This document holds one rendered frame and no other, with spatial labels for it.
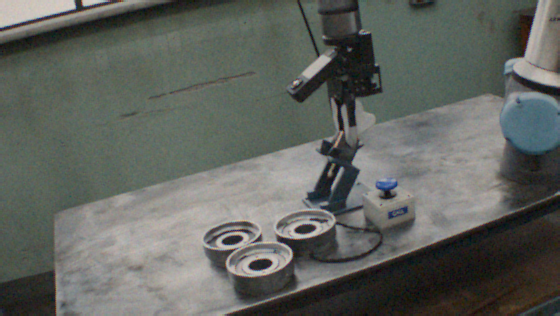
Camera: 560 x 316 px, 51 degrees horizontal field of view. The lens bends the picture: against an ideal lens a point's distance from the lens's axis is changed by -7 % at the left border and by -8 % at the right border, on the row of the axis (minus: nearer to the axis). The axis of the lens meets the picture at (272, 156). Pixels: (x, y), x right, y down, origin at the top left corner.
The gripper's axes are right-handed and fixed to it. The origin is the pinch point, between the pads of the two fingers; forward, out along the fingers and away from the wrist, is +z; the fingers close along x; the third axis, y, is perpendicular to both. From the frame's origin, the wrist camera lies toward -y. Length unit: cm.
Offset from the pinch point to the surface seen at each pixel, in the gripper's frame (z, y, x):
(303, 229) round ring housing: 10.1, -13.8, -10.0
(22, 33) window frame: -21, -67, 139
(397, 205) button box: 8.1, 2.1, -15.4
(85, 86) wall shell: 7, -48, 148
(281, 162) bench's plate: 12.0, -5.5, 27.7
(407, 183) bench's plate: 11.9, 11.8, -1.1
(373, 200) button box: 7.4, -1.0, -12.2
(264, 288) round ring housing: 10.3, -25.4, -24.2
